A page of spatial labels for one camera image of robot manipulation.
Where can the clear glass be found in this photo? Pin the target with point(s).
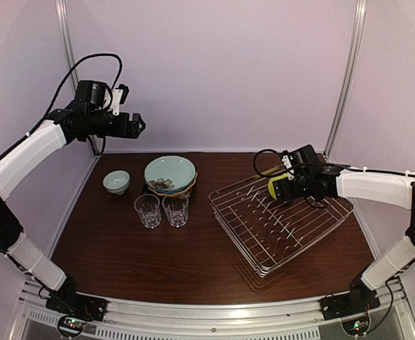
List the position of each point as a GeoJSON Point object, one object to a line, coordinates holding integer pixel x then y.
{"type": "Point", "coordinates": [147, 207]}
{"type": "Point", "coordinates": [176, 210]}

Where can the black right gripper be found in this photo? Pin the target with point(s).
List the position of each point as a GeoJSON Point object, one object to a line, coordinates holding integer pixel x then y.
{"type": "Point", "coordinates": [281, 186]}

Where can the yellow polka dot plate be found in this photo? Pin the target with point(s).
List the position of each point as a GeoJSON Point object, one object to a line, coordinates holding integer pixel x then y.
{"type": "Point", "coordinates": [171, 187]}

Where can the right aluminium frame post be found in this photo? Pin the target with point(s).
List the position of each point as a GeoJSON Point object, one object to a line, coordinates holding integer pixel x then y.
{"type": "Point", "coordinates": [358, 28]}

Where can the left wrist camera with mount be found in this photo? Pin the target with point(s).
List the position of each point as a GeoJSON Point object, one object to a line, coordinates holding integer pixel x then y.
{"type": "Point", "coordinates": [118, 98]}

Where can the white grid pattern bowl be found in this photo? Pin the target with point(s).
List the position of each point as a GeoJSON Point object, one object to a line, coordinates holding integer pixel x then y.
{"type": "Point", "coordinates": [116, 182]}

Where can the front aluminium rail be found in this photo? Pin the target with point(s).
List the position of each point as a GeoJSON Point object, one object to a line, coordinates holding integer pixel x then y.
{"type": "Point", "coordinates": [292, 319]}

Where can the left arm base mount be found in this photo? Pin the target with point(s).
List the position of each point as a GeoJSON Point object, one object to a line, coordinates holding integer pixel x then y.
{"type": "Point", "coordinates": [80, 306]}

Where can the pale green flower plate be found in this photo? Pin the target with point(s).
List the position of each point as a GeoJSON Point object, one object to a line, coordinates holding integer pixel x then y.
{"type": "Point", "coordinates": [169, 173]}

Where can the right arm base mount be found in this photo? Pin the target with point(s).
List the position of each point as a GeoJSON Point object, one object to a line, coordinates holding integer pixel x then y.
{"type": "Point", "coordinates": [343, 305]}

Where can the chrome wire dish rack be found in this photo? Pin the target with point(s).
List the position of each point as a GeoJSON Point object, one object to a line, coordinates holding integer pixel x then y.
{"type": "Point", "coordinates": [268, 233]}

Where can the blue polka dot plate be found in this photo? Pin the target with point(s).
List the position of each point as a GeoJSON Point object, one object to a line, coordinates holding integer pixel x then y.
{"type": "Point", "coordinates": [193, 181]}

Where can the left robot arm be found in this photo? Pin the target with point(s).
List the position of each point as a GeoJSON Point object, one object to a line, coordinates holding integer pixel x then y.
{"type": "Point", "coordinates": [95, 110]}

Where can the lime green bowl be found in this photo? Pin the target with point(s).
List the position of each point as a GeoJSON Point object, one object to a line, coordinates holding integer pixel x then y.
{"type": "Point", "coordinates": [278, 188]}

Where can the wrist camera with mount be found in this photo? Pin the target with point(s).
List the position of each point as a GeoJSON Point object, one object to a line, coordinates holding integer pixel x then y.
{"type": "Point", "coordinates": [118, 98]}
{"type": "Point", "coordinates": [288, 163]}

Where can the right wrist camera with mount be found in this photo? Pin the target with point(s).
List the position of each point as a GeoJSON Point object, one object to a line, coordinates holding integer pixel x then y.
{"type": "Point", "coordinates": [288, 163]}

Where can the black square floral plate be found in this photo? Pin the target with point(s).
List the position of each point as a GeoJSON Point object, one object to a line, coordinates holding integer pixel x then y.
{"type": "Point", "coordinates": [145, 190]}

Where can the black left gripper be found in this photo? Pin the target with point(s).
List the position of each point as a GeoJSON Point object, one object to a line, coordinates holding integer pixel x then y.
{"type": "Point", "coordinates": [122, 131]}

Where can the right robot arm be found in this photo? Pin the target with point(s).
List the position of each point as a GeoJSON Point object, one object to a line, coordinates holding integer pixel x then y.
{"type": "Point", "coordinates": [385, 201]}

